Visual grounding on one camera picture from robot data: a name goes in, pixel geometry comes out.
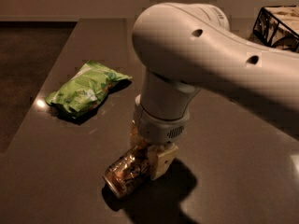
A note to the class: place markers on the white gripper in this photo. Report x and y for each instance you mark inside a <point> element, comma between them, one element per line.
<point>157,129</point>

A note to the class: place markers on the orange soda can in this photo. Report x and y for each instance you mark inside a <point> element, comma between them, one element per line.
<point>128,172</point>

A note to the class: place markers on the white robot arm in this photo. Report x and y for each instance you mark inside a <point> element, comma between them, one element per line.
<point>186,48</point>

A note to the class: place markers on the green chip bag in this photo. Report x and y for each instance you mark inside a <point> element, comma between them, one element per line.
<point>86,90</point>

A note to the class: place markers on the pale snack bag in basket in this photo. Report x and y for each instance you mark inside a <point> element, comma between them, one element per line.
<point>287,29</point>

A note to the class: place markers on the black wire basket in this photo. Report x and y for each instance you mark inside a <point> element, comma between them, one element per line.
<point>264,29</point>

